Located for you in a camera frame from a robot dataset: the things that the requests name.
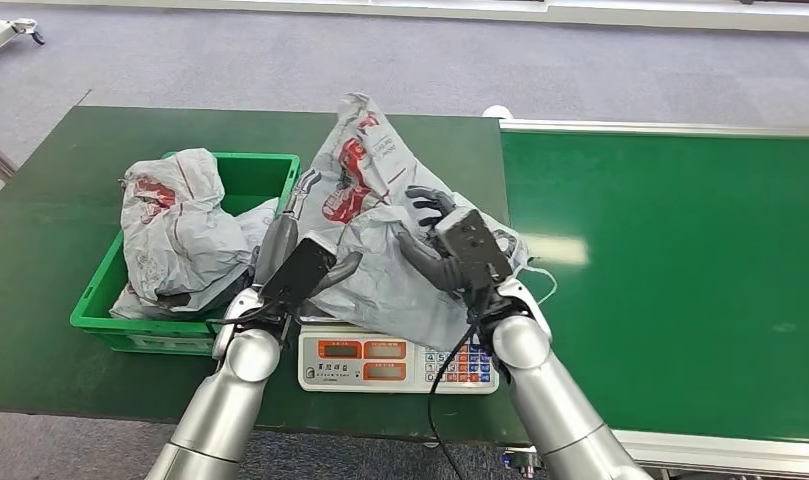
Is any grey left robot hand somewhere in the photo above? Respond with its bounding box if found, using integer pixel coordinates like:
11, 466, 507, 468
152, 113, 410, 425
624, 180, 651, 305
251, 168, 364, 303

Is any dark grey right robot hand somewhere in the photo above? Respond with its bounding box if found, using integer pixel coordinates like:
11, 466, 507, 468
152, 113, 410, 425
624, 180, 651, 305
395, 185, 473, 301

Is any grey red-print mailer package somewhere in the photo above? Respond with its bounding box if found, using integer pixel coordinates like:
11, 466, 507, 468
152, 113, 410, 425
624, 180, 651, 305
296, 92, 531, 352

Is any flat pale grey mailer package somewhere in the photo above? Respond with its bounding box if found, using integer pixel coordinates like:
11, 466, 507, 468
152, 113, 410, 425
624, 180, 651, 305
109, 197, 281, 323

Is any large crumpled grey mailer package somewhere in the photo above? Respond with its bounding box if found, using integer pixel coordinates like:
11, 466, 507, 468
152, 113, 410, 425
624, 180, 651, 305
117, 148, 260, 303

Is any bright green conveyor belt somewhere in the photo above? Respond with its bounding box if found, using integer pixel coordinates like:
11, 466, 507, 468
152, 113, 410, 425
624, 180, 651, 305
499, 130, 809, 443

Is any green plastic crate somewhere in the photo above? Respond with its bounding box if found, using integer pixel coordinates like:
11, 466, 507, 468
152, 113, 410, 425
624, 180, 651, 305
69, 150, 303, 358

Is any white electronic scale body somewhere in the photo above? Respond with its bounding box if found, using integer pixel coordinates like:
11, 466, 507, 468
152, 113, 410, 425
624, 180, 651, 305
296, 316, 501, 397

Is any dark green table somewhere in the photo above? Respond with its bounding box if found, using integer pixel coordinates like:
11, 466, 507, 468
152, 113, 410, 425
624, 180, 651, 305
0, 105, 535, 446

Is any white low ledge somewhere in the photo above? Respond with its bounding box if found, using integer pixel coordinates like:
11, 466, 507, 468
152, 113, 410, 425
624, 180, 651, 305
0, 0, 809, 34

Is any white wheeled cart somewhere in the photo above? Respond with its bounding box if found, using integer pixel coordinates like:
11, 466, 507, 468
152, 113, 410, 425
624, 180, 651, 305
0, 16, 46, 61

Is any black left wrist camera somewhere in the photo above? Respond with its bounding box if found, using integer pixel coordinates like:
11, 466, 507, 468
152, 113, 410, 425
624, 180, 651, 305
259, 231, 340, 314

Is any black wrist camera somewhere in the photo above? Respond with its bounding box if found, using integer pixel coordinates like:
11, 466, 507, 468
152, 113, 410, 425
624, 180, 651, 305
259, 231, 340, 314
435, 206, 515, 294

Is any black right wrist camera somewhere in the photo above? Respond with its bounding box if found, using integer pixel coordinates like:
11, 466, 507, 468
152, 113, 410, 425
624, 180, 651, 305
435, 206, 515, 294

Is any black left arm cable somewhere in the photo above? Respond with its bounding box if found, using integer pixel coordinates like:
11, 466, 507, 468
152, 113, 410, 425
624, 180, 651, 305
207, 301, 293, 336

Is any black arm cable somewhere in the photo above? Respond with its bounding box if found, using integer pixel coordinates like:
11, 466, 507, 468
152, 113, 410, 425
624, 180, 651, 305
207, 301, 293, 336
426, 309, 486, 480

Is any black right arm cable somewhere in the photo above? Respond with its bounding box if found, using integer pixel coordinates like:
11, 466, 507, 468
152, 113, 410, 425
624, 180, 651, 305
426, 309, 486, 480

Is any metal conveyor bracket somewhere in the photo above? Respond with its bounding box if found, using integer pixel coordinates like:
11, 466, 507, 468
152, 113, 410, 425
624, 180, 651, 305
500, 447, 544, 480

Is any aluminium conveyor frame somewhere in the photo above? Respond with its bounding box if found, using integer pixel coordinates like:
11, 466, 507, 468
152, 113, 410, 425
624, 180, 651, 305
498, 119, 809, 480

